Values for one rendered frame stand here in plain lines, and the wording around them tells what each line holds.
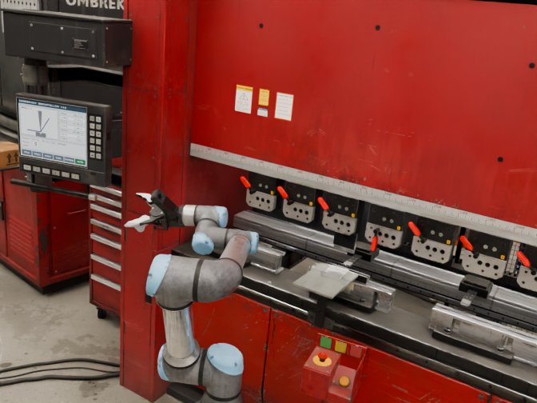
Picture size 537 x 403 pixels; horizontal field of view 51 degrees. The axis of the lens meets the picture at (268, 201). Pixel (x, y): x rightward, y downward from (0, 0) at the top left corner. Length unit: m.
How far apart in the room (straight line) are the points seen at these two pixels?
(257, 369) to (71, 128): 1.40
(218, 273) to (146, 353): 1.64
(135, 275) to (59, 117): 0.87
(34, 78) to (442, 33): 1.77
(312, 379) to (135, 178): 1.26
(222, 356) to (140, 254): 1.16
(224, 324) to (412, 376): 0.94
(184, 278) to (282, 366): 1.29
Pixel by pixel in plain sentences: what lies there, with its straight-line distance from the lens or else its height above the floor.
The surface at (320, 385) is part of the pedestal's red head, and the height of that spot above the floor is 0.72.
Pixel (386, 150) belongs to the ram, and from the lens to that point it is 2.26.
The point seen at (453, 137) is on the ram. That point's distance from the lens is 2.17.
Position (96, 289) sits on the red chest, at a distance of 3.83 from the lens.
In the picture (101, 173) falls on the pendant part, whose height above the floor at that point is 1.30.
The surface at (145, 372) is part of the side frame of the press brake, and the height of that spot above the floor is 0.17.
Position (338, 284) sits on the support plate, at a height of 1.00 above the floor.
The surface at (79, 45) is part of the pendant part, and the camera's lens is 2.53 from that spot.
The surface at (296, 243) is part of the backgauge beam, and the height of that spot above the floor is 0.94.
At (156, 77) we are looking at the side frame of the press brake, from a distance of 2.58.
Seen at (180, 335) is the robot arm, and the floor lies 1.12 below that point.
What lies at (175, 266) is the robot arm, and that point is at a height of 1.38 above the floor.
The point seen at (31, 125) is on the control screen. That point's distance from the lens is 2.71.
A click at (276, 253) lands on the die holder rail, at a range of 2.63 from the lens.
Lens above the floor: 2.03
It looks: 19 degrees down
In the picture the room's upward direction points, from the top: 6 degrees clockwise
